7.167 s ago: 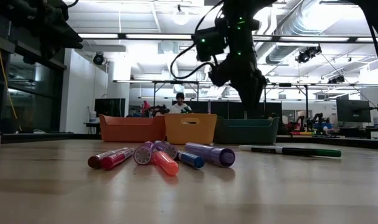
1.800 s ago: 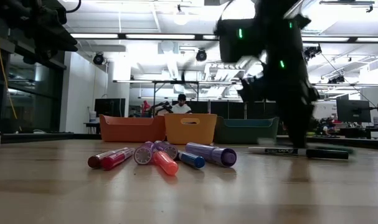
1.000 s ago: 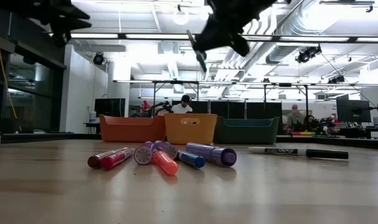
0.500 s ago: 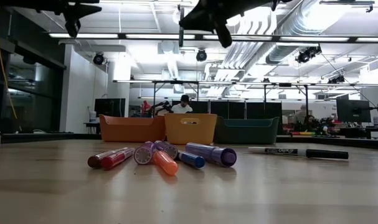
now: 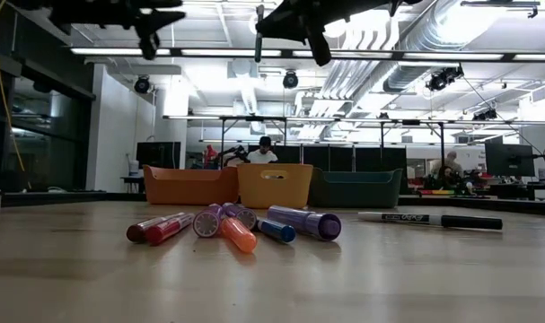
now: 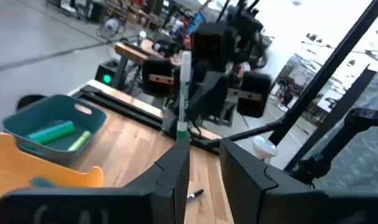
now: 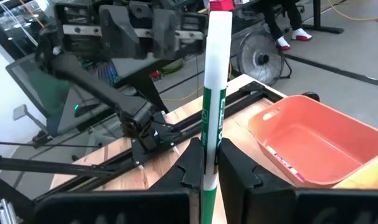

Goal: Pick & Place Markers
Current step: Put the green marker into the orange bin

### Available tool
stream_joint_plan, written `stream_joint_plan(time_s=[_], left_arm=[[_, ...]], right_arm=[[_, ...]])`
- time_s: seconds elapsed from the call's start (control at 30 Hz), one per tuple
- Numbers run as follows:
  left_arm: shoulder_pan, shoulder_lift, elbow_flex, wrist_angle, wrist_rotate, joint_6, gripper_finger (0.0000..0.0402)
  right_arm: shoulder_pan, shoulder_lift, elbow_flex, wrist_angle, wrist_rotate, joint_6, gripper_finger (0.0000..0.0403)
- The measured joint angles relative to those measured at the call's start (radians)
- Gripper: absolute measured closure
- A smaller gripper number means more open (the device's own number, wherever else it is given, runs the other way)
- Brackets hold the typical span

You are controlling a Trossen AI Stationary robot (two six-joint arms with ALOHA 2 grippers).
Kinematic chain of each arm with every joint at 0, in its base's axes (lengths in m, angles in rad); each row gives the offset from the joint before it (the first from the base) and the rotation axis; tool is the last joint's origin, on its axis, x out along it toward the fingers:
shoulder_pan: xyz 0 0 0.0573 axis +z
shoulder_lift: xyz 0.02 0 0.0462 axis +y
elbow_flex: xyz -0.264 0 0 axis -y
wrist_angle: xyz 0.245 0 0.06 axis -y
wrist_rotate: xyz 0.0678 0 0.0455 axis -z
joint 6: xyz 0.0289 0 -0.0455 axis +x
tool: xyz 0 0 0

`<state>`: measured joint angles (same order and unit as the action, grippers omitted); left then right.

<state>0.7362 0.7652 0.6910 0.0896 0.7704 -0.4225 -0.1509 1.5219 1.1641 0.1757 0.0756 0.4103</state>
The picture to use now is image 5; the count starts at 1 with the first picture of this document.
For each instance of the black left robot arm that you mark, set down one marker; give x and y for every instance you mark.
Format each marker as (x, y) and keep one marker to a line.
(74, 9)

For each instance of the yellow plastic bin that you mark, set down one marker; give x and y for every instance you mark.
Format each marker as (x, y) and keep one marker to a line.
(272, 193)

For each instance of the black bar with light strips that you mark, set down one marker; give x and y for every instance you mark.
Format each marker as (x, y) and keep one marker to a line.
(175, 52)

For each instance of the black monitor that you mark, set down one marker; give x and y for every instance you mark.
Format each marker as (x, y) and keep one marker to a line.
(157, 154)
(510, 159)

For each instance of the black hanging speaker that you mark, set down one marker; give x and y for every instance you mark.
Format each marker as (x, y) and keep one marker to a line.
(142, 85)
(291, 80)

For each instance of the blue capped white marker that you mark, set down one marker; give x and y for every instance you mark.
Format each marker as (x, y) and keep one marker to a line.
(281, 232)

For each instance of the black background rig frame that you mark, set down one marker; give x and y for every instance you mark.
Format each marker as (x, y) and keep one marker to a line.
(411, 122)
(254, 118)

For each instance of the two-tone purple thick marker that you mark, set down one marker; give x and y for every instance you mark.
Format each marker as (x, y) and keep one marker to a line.
(317, 224)

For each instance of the orange highlighter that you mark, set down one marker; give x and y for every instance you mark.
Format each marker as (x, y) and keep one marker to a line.
(240, 237)

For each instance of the black ceiling spotlights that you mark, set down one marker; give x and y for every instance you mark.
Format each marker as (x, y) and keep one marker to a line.
(442, 80)
(486, 116)

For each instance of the maroon thin marker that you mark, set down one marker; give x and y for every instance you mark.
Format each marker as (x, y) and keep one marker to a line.
(135, 233)

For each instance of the white bottle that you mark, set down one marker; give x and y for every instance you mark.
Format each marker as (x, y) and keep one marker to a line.
(134, 169)

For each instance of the orange plastic bin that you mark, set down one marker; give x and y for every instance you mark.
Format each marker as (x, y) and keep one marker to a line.
(189, 186)

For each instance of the teal plastic bin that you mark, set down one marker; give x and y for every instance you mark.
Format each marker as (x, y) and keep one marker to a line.
(353, 190)

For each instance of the red thin marker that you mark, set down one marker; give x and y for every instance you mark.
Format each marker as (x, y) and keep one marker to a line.
(157, 234)

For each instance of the black partition panels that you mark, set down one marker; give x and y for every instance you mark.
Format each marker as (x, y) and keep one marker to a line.
(317, 158)

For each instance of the black capped white marker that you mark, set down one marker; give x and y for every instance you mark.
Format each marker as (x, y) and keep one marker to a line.
(469, 222)

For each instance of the rainbow coloured bar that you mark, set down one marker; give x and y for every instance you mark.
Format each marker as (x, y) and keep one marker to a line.
(436, 192)

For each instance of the red object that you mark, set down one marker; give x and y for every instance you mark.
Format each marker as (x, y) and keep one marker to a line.
(210, 153)

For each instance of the person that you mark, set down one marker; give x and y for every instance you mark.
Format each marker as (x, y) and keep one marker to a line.
(262, 156)
(451, 163)

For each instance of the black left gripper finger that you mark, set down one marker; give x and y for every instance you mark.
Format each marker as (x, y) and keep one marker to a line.
(157, 24)
(157, 14)

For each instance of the black ceiling rail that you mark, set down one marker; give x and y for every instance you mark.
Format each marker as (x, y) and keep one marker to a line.
(501, 3)

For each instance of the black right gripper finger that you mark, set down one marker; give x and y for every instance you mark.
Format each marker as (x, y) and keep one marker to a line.
(287, 12)
(287, 31)

